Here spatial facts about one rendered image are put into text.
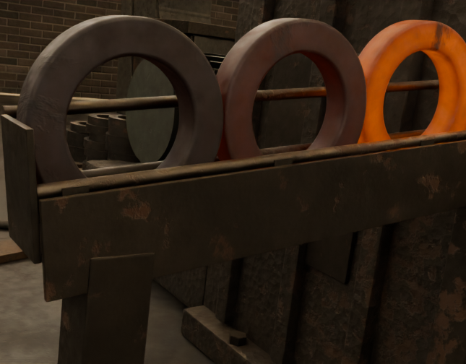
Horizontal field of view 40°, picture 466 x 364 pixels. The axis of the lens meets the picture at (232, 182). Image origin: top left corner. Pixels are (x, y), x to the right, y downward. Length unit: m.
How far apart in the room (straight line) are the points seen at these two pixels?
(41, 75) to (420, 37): 0.43
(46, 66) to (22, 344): 1.11
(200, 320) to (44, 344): 0.36
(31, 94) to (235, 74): 0.19
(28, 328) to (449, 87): 1.16
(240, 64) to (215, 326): 1.02
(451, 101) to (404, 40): 0.12
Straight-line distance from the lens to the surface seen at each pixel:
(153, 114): 2.02
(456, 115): 0.82
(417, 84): 0.86
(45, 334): 1.62
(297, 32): 0.63
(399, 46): 0.74
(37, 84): 0.52
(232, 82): 0.59
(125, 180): 0.53
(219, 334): 1.50
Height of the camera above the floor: 0.71
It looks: 12 degrees down
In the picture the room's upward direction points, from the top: 7 degrees clockwise
